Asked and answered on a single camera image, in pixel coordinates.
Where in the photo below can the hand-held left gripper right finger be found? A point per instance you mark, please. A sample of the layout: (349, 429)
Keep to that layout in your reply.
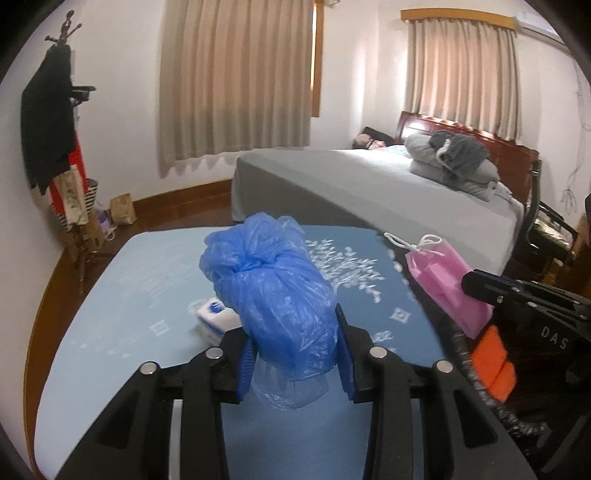
(346, 369)

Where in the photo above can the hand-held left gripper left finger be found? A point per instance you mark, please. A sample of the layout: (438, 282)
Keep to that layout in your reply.
(244, 374)

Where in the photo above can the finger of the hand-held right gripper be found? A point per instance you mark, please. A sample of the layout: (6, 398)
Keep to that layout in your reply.
(489, 286)

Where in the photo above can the orange foam sheet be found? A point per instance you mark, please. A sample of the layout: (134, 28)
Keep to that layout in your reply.
(491, 355)

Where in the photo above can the black speckled bin bag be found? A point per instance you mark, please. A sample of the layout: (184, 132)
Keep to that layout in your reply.
(466, 364)

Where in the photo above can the blue plastic bag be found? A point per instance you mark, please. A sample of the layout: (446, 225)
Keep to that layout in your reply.
(272, 295)

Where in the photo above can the white carton with blue cap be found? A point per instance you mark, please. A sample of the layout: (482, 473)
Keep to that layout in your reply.
(207, 323)

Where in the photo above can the black chair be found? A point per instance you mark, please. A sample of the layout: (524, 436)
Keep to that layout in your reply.
(547, 230)

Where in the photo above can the wooden headboard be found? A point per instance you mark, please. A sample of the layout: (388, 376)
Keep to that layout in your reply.
(512, 161)

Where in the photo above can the dark grey clothing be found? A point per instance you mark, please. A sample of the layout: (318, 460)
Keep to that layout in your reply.
(464, 152)

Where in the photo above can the grey pillow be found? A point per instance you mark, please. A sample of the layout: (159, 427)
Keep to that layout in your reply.
(422, 150)

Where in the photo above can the grey bed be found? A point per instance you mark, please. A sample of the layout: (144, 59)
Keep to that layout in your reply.
(360, 189)

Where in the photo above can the dark bag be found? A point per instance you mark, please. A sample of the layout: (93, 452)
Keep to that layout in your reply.
(371, 137)

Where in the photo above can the cardboard box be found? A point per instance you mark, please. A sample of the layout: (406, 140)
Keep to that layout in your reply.
(94, 236)

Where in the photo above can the brown paper bag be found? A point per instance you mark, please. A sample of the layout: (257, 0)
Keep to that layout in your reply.
(122, 210)

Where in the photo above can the narrow beige curtain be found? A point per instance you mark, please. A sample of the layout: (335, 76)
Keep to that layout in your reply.
(461, 78)

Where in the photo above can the striped bag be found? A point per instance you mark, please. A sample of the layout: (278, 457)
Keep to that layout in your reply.
(93, 189)

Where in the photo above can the beige printed tote bag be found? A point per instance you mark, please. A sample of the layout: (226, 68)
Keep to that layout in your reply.
(74, 198)

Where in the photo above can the white air conditioner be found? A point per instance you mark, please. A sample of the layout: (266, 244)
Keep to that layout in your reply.
(538, 23)

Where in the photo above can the wooden curtain pelmet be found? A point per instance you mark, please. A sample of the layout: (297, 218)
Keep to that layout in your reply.
(457, 17)

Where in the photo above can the red garment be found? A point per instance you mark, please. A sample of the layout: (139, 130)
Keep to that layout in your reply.
(78, 157)

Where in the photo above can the wide beige curtain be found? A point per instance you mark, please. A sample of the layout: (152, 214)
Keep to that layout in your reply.
(235, 78)

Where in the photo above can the black coat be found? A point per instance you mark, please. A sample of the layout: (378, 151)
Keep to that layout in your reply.
(46, 115)

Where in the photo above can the wooden coat stand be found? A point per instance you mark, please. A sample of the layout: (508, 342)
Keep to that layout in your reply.
(64, 27)

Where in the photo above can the wooden window frame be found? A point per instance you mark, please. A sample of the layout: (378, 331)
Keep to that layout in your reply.
(316, 60)

